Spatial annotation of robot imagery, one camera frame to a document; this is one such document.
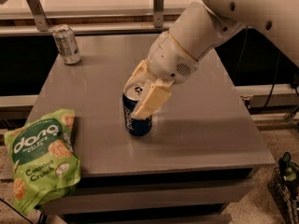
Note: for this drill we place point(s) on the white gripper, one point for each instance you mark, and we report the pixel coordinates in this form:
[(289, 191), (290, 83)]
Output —
[(170, 59)]

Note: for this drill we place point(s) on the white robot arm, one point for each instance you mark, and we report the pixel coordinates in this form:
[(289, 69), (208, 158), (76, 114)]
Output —
[(206, 24)]

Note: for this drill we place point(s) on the silver soda can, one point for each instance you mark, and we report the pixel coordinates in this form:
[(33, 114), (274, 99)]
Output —
[(66, 43)]

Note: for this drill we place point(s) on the green rice chip bag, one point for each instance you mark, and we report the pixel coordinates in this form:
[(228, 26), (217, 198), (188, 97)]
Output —
[(44, 166)]

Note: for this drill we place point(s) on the grey drawer cabinet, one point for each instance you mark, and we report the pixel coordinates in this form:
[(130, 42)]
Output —
[(153, 195)]

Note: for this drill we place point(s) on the middle metal rail bracket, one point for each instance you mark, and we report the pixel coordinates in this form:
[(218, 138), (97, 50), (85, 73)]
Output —
[(158, 13)]

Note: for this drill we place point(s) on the metal rail bracket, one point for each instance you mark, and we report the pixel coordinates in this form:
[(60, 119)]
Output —
[(39, 16), (158, 13)]

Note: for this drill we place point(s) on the left metal rail bracket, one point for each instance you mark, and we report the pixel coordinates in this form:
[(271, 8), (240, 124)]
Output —
[(39, 16)]

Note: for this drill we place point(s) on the black wire basket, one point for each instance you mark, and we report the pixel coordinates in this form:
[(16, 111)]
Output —
[(284, 188)]

